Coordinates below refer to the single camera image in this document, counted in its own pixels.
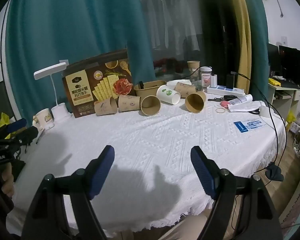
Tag yellow plastic bag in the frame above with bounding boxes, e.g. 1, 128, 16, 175
0, 112, 16, 139
286, 111, 296, 131

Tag white green-print paper cup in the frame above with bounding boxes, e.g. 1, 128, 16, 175
156, 84, 181, 105

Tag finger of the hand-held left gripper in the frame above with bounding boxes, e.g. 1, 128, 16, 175
14, 126, 39, 146
6, 118, 28, 133

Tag black monitor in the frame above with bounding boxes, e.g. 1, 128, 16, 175
278, 45, 300, 89

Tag crumpled white paper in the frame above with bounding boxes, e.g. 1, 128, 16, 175
166, 78, 192, 87

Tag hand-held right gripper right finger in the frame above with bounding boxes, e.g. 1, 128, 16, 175
190, 146, 283, 240

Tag white power strip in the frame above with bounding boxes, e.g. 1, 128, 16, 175
206, 86, 246, 96

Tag person's left hand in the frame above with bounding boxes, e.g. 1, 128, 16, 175
0, 165, 15, 198

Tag clear jar white lid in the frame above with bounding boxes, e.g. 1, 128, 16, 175
199, 66, 213, 87

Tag white textured tablecloth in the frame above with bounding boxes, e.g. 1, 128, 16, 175
5, 90, 288, 238

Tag kraft paper cup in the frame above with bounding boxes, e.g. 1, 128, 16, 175
94, 96, 119, 117
184, 90, 207, 113
118, 94, 141, 112
140, 95, 161, 117
174, 81, 198, 99
187, 60, 201, 77

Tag white desk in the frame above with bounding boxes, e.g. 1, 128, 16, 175
267, 79, 300, 123

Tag kraft paper rectangular container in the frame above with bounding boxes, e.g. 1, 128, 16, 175
134, 80, 167, 98

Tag brown cracker box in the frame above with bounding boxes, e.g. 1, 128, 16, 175
62, 49, 134, 119

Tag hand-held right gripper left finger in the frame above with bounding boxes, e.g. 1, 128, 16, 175
20, 145, 115, 240

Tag white plastic bag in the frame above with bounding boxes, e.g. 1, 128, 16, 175
227, 100, 265, 113

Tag hanging white garments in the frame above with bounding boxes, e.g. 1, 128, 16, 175
147, 0, 201, 53

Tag white tube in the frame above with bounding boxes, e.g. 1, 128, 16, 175
228, 94, 253, 106

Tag white printed mug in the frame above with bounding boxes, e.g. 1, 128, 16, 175
32, 108, 55, 131

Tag blue white card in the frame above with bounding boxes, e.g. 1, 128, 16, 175
233, 118, 266, 133

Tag yellow curtain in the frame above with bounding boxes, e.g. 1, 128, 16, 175
225, 0, 252, 90

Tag teal curtain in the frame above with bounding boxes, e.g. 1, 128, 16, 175
240, 0, 269, 92
5, 0, 156, 130

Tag black cable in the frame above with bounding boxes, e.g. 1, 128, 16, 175
180, 71, 288, 178

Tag white desk lamp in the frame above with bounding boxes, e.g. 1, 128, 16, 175
34, 60, 73, 121

